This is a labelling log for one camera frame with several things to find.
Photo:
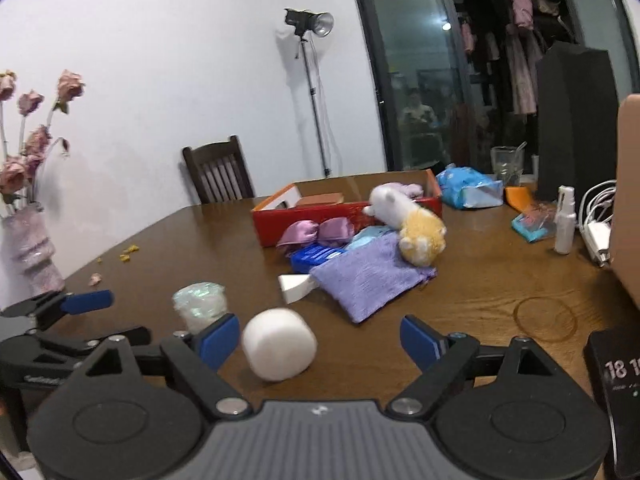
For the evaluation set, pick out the black paper bag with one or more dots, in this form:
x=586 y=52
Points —
x=575 y=120

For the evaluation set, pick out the light blue small packet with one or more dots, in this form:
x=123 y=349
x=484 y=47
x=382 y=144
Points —
x=530 y=227

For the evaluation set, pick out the dark wooden chair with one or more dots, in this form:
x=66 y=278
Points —
x=220 y=170

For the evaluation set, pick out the yellow plush toy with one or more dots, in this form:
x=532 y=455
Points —
x=422 y=240

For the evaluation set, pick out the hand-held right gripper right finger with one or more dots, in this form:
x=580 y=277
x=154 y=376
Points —
x=417 y=339

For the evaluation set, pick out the yellow crumbs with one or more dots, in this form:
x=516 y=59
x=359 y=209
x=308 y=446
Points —
x=129 y=254

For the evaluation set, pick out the brown cardboard box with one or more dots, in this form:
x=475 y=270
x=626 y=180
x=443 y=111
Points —
x=630 y=185

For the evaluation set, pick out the orange plastic item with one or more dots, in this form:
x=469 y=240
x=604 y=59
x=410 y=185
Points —
x=517 y=197

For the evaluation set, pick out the glass sliding door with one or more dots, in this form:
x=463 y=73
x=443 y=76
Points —
x=410 y=60

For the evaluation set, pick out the small white box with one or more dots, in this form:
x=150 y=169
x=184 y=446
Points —
x=295 y=287

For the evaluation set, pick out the dried pink rose bouquet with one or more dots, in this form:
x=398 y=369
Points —
x=70 y=85

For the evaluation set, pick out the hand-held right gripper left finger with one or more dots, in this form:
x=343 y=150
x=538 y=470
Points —
x=220 y=342

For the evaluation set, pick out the light blue cloth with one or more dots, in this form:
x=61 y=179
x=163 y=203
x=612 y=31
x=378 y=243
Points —
x=367 y=237

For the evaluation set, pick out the glass cup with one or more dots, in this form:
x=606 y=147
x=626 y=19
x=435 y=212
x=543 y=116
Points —
x=505 y=165

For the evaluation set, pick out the hanging clothes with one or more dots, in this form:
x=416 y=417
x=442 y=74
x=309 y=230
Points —
x=522 y=75

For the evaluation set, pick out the pink petal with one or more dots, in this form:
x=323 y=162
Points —
x=95 y=277

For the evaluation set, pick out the lilac fluffy cloth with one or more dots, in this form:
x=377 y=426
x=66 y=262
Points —
x=412 y=190

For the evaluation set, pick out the studio light on stand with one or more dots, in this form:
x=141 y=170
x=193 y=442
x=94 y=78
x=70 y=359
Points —
x=302 y=20

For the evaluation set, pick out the purple fluffy towel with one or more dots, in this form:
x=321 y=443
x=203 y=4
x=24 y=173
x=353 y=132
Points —
x=365 y=275

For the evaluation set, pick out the black phone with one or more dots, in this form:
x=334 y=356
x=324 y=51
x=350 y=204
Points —
x=615 y=410

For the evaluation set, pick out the pink textured vase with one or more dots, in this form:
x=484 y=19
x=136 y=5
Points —
x=30 y=255

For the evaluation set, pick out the white foam roll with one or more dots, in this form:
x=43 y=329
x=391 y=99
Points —
x=277 y=345

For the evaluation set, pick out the white plush toy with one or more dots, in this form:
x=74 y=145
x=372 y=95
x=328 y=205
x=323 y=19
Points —
x=392 y=205

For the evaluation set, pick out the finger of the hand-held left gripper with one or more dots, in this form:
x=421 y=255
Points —
x=100 y=337
x=90 y=301

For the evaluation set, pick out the blue wet wipes package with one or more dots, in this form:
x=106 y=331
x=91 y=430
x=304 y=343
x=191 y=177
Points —
x=465 y=182

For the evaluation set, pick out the red cardboard box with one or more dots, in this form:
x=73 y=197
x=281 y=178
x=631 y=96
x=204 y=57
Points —
x=270 y=225

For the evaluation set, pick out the iridescent plastic bundle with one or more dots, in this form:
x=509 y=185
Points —
x=197 y=305

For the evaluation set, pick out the white charger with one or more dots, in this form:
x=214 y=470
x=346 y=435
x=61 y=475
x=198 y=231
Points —
x=597 y=240

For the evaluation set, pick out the blue tissue packet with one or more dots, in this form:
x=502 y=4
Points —
x=315 y=258

